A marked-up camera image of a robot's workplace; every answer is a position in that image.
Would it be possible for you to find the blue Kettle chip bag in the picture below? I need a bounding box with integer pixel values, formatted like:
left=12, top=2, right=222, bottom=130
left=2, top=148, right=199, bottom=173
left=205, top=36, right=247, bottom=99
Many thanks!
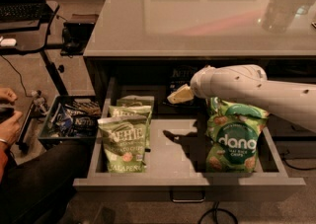
left=164, top=65, right=198, bottom=108

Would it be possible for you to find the black game controller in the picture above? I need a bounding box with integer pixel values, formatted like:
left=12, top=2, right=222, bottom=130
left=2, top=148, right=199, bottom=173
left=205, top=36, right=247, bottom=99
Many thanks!
left=0, top=105, right=15, bottom=123

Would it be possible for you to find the middle green Dang chips bag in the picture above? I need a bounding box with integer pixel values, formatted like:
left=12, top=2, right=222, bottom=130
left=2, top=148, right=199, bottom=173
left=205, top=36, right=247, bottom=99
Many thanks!
left=206, top=97, right=269, bottom=118

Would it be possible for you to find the grey bin of snacks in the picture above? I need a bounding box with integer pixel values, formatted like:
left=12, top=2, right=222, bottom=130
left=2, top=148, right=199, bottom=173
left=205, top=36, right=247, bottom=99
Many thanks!
left=39, top=96, right=101, bottom=149

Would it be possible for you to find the rear green Kettle bag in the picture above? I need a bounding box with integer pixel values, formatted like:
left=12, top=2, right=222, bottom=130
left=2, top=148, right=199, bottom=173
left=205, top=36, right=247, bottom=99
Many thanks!
left=117, top=95, right=154, bottom=108

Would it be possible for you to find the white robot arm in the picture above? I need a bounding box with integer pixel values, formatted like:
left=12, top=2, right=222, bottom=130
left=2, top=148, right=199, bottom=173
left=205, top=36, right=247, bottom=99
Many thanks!
left=168, top=65, right=316, bottom=132

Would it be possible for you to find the plastic water bottle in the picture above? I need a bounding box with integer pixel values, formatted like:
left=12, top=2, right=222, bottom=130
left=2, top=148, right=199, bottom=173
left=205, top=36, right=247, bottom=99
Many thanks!
left=32, top=90, right=49, bottom=115

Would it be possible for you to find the black bag on floor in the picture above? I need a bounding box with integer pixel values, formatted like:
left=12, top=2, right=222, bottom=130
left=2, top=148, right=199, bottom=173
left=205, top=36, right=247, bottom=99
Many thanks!
left=61, top=14, right=99, bottom=55

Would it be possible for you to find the metal drawer handle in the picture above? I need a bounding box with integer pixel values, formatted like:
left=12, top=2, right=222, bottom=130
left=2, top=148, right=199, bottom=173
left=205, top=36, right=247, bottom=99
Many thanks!
left=170, top=190, right=205, bottom=203

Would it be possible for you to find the black floor cable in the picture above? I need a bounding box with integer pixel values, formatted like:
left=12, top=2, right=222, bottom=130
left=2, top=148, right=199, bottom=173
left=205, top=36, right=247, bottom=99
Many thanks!
left=197, top=201, right=239, bottom=224

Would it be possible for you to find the white earbud case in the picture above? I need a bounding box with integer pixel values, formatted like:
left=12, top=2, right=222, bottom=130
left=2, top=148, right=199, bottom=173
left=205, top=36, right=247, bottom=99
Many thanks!
left=0, top=38, right=17, bottom=47

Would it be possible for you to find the front green Dang chips bag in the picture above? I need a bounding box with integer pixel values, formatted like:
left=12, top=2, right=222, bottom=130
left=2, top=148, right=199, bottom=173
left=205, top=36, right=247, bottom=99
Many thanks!
left=205, top=112, right=268, bottom=173

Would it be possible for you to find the middle green Kettle bag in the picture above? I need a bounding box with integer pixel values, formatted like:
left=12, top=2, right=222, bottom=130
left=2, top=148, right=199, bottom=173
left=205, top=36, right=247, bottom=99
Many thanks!
left=109, top=106, right=152, bottom=149

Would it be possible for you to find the person's dark trousered leg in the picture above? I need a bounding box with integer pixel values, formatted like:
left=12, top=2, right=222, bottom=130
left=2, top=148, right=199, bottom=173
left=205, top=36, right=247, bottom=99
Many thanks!
left=0, top=141, right=91, bottom=224

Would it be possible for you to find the person's right hand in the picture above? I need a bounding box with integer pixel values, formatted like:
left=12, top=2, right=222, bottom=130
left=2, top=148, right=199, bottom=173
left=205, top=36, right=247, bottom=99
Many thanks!
left=0, top=87, right=18, bottom=105

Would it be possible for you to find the black side desk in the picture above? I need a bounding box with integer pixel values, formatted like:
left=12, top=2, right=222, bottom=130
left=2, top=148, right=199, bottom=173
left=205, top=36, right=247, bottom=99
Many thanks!
left=0, top=1, right=68, bottom=95

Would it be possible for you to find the front green Kettle jalapeno bag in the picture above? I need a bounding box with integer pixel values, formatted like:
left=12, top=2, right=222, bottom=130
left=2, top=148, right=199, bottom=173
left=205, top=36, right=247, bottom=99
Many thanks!
left=98, top=115, right=148, bottom=173

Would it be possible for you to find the green dang chips bag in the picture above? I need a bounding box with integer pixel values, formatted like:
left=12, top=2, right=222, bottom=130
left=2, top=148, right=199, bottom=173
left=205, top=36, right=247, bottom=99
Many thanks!
left=205, top=112, right=268, bottom=173
left=206, top=97, right=269, bottom=118

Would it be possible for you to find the open grey top drawer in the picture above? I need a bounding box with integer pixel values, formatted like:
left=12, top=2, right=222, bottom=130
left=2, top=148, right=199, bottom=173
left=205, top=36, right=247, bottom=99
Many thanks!
left=72, top=77, right=306, bottom=202

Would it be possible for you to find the dark Kettle bag in bin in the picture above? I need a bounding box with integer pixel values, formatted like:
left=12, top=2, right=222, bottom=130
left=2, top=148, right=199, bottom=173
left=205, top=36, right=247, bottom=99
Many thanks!
left=72, top=115, right=98, bottom=136

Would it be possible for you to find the person's left hand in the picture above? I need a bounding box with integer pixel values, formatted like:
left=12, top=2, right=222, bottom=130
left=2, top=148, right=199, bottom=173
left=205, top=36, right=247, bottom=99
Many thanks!
left=0, top=111, right=23, bottom=150

